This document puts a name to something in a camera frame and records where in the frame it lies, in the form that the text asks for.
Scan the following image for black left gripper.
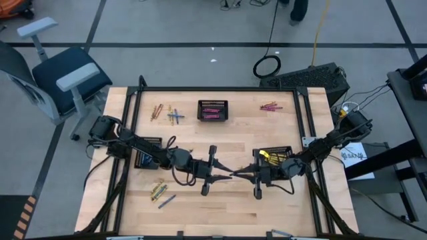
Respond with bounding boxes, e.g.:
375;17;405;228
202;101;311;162
191;145;235;197

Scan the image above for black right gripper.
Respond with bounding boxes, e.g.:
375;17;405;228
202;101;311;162
233;149;306;200

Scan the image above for black plastic mesh basket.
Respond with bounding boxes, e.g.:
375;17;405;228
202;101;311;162
258;145;294;173
133;136;163;169
196;99;230;122

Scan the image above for black computer tower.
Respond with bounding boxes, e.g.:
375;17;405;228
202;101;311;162
259;62;351;107

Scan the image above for white paper sign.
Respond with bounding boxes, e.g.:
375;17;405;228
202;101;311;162
339;142;376;181

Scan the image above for grey cart platform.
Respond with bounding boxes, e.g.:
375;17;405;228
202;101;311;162
346;142;420;223

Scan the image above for person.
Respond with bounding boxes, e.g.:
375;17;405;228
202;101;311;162
278;0;310;27

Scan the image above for black side table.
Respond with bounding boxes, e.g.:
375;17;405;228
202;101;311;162
344;68;427;223

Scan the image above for grey black office chair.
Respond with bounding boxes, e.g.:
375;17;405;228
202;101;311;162
0;16;113;141

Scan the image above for black monitor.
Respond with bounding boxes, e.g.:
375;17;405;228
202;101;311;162
402;55;427;101

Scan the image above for black orange striped mat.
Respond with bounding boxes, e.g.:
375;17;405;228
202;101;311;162
0;195;37;240

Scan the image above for orange wheeled object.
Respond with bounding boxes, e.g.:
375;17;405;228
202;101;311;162
0;0;36;20

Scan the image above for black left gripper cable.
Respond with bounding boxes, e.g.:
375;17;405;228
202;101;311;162
165;135;198;187

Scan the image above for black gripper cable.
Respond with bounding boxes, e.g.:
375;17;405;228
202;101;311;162
165;135;198;187
270;175;297;196

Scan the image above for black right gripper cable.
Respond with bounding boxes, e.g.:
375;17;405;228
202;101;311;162
270;175;297;196

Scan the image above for black aluminium table frame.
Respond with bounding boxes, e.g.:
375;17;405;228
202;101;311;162
75;75;360;240

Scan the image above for black coiled cable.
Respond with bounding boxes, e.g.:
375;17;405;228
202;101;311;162
252;0;283;80

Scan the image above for black arm base cable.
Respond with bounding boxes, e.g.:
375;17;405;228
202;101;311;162
82;153;113;191

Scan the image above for black floor cable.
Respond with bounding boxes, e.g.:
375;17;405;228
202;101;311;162
349;187;427;235

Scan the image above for black computer cables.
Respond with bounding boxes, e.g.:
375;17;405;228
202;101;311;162
346;83;391;111

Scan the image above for yellow cable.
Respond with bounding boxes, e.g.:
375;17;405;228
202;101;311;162
310;0;332;67

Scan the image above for black tangled cables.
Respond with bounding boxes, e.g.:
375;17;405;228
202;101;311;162
218;0;273;11

